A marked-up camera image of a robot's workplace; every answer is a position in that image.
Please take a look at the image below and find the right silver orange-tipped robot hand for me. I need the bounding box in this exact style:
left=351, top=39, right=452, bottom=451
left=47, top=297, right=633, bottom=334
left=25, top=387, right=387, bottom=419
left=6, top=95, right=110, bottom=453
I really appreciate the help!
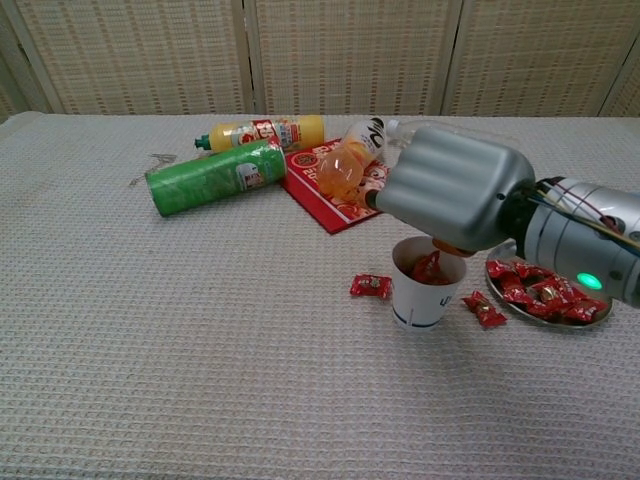
left=367, top=125, right=535, bottom=256

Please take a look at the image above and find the heap of red candies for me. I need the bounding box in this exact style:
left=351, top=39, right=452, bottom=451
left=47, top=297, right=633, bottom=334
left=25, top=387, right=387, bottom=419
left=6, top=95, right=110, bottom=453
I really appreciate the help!
left=487, top=258, right=610, bottom=324
left=399, top=249, right=461, bottom=286

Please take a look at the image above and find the red candy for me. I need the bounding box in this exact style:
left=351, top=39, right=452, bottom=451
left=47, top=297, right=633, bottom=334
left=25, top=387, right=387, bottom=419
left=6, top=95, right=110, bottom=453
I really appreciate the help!
left=460, top=290, right=508, bottom=329
left=348, top=273, right=394, bottom=300

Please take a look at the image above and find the white paper cup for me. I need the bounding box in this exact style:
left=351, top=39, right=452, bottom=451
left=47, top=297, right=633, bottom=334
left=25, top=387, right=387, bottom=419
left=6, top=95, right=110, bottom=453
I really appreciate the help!
left=389, top=236, right=469, bottom=334

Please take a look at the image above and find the clear plastic water bottle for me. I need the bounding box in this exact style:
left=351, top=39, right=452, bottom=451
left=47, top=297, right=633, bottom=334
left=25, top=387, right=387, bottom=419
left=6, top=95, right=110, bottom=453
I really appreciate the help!
left=383, top=117, right=516, bottom=151

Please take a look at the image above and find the orange drink bottle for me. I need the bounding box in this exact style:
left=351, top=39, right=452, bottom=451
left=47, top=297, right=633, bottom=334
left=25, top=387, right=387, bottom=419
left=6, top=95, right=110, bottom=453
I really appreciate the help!
left=316, top=116, right=386, bottom=197

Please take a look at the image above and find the round metal plate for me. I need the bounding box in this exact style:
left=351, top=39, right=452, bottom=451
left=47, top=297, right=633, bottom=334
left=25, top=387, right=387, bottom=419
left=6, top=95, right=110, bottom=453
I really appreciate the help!
left=484, top=254, right=615, bottom=329

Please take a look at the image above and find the red printed booklet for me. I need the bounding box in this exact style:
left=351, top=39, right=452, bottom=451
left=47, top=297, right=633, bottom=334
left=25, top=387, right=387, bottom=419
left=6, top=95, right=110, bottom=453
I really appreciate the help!
left=279, top=138, right=396, bottom=235

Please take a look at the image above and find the woven folding screen panel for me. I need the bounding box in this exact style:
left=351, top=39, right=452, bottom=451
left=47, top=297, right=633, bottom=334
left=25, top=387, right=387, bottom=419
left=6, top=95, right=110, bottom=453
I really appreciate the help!
left=442, top=0, right=640, bottom=119
left=244, top=0, right=464, bottom=117
left=599, top=44, right=640, bottom=119
left=4, top=0, right=256, bottom=117
left=0, top=0, right=31, bottom=121

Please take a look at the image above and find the yellow plastic bottle green cap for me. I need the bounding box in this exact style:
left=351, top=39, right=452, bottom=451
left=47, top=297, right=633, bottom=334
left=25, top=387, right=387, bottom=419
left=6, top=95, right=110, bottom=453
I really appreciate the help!
left=193, top=114, right=326, bottom=154

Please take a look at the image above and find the green cylindrical can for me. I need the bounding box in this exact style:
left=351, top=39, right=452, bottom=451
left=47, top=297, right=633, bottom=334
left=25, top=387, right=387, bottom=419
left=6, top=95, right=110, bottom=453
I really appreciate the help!
left=144, top=138, right=289, bottom=218

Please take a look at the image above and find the metal paper clip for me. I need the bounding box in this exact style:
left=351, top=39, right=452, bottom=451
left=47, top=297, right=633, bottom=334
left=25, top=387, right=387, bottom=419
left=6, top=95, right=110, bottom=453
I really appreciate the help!
left=128, top=162, right=171, bottom=187

